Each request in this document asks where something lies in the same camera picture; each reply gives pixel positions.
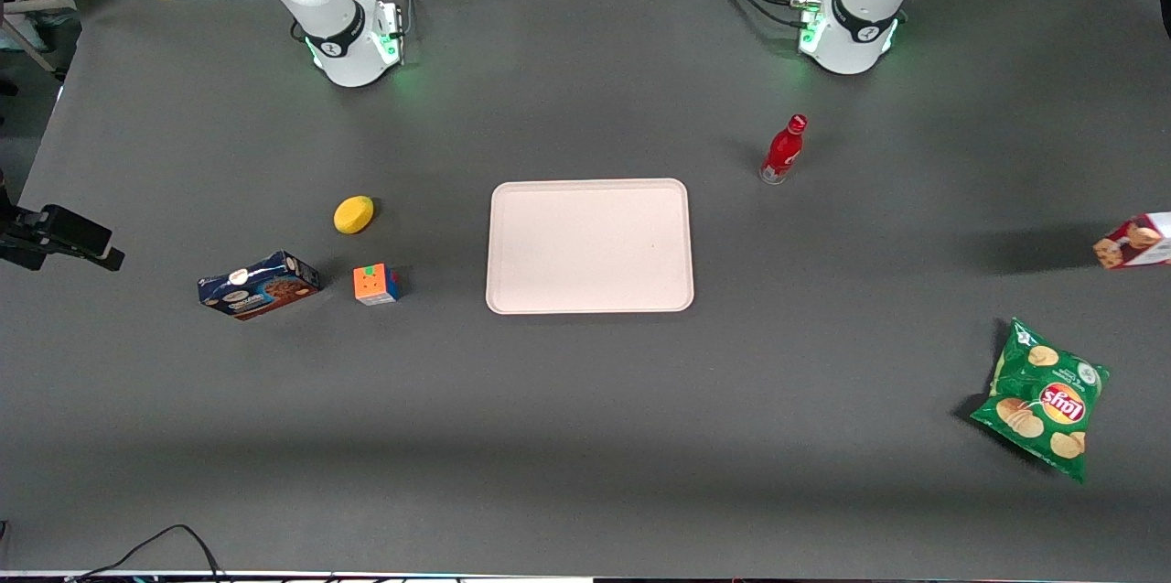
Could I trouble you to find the red soda bottle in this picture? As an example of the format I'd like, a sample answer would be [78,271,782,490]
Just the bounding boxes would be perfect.
[759,113,809,186]

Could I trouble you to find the colourful puzzle cube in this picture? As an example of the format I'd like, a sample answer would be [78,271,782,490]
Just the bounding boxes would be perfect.
[353,264,402,307]

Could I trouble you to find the blue cookie box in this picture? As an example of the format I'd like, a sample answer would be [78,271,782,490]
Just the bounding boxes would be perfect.
[198,251,322,321]

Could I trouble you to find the yellow lemon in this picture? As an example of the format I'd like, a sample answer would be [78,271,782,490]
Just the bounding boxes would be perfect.
[333,195,375,235]

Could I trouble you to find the beige plastic tray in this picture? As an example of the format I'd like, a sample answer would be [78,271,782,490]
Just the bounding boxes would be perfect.
[485,178,695,316]

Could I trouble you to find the thin black table cable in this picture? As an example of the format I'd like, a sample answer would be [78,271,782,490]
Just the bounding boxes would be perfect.
[69,524,226,583]

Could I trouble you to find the red cookie box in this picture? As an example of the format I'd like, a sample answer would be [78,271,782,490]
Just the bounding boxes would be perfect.
[1094,211,1171,271]

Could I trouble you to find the green chips bag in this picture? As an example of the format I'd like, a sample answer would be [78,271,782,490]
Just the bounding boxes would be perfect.
[970,318,1111,483]

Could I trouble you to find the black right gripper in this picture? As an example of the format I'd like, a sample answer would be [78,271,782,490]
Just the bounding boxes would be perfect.
[35,204,125,273]

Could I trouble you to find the black left base cables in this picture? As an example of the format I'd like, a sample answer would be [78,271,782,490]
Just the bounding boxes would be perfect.
[700,0,811,28]

